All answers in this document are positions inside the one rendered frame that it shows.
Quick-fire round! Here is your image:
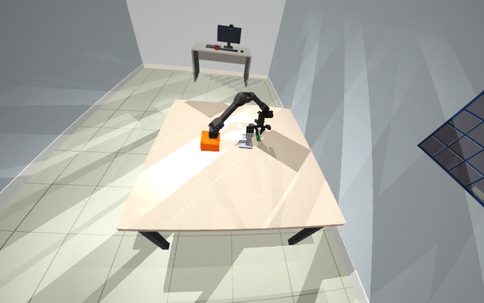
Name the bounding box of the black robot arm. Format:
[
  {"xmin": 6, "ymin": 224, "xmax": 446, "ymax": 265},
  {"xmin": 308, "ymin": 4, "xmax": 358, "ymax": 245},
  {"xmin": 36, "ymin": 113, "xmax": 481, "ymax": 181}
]
[{"xmin": 208, "ymin": 92, "xmax": 274, "ymax": 139}]

